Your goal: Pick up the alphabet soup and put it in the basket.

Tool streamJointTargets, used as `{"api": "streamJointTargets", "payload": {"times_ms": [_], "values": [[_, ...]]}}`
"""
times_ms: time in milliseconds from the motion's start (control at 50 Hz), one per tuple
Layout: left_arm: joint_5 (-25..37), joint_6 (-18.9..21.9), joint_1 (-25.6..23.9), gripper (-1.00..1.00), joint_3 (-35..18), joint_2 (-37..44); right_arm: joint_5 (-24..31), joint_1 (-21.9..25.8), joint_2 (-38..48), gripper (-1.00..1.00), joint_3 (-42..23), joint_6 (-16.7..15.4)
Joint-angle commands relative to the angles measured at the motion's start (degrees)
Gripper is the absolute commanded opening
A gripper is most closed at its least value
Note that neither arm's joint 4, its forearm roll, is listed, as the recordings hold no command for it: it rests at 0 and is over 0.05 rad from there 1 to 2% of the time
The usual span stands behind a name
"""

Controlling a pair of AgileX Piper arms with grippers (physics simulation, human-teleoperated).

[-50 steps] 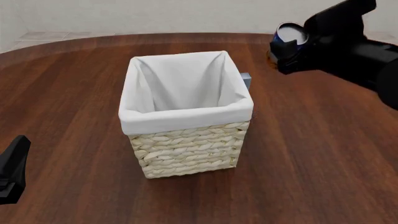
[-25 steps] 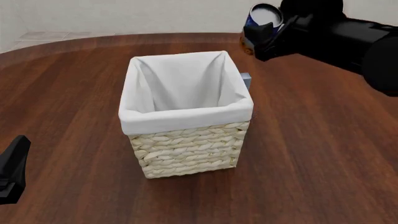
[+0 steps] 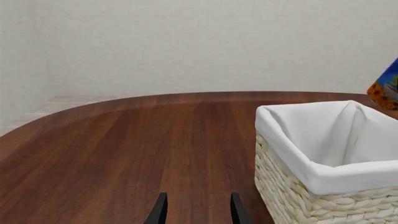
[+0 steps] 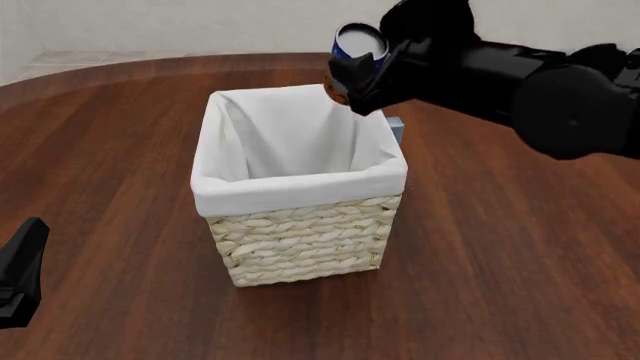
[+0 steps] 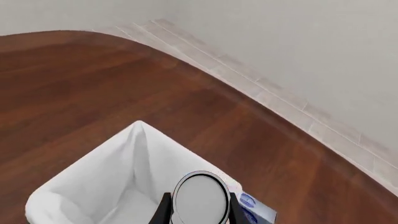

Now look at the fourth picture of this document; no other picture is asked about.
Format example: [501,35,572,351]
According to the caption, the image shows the woven basket with white liner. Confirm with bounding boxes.
[190,83,408,289]

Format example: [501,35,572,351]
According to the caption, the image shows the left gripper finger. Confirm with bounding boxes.
[0,216,51,298]

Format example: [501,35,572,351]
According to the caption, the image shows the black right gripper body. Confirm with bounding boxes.
[415,37,484,111]

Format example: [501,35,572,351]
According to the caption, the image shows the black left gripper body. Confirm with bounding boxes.
[0,287,42,331]

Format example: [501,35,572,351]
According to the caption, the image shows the blue alphabet soup tin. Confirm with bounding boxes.
[324,22,391,107]

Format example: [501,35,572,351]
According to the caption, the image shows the small grey-blue box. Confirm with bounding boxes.
[386,116,406,147]

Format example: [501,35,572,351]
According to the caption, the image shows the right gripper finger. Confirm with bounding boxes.
[327,39,426,117]
[378,0,480,47]

